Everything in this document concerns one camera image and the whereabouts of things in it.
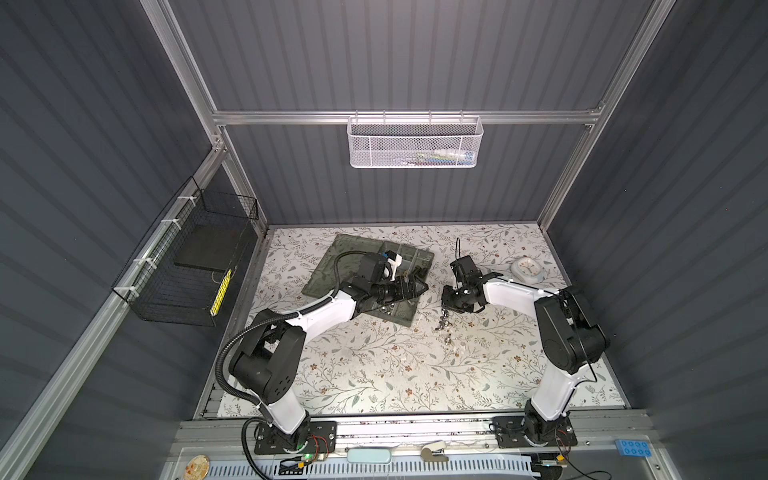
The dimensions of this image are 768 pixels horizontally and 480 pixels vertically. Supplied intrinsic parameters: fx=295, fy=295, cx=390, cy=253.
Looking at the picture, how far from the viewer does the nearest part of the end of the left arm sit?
29.8 inches

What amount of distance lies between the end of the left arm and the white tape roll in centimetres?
45

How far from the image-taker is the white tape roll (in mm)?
1040
